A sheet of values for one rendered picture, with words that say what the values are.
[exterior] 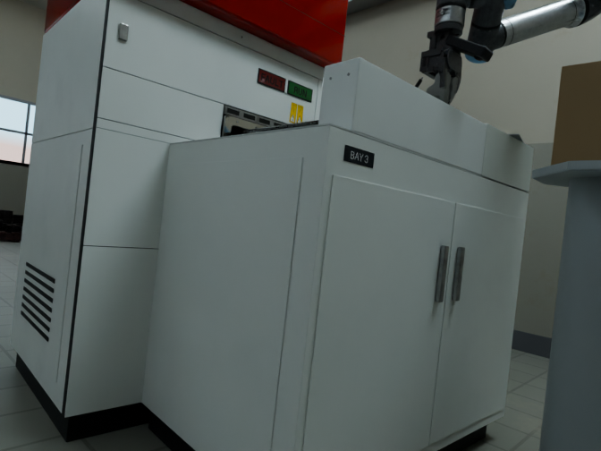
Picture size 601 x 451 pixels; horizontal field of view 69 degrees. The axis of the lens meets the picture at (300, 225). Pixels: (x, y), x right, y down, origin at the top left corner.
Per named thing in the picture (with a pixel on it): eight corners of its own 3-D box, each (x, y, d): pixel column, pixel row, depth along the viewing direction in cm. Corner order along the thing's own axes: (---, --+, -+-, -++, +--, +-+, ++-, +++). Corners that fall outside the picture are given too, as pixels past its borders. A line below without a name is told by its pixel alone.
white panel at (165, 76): (92, 127, 113) (109, -28, 113) (316, 176, 169) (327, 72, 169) (97, 126, 111) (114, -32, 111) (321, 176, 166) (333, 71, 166)
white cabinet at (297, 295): (137, 431, 125) (168, 144, 125) (355, 378, 191) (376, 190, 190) (284, 582, 78) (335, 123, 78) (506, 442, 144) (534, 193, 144)
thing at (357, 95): (316, 133, 90) (324, 65, 90) (450, 175, 128) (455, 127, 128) (351, 130, 83) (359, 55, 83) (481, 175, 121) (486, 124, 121)
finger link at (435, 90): (427, 111, 118) (431, 77, 117) (448, 108, 113) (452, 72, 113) (421, 108, 115) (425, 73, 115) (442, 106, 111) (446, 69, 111)
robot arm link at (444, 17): (470, 14, 115) (455, 1, 109) (469, 31, 115) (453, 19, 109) (444, 21, 120) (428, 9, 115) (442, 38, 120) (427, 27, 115)
